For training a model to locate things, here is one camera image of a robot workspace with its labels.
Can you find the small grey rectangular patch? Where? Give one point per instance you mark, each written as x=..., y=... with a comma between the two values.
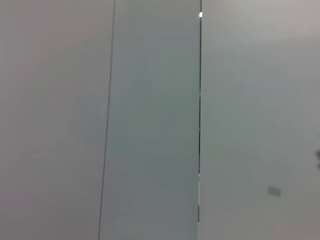
x=274, y=191

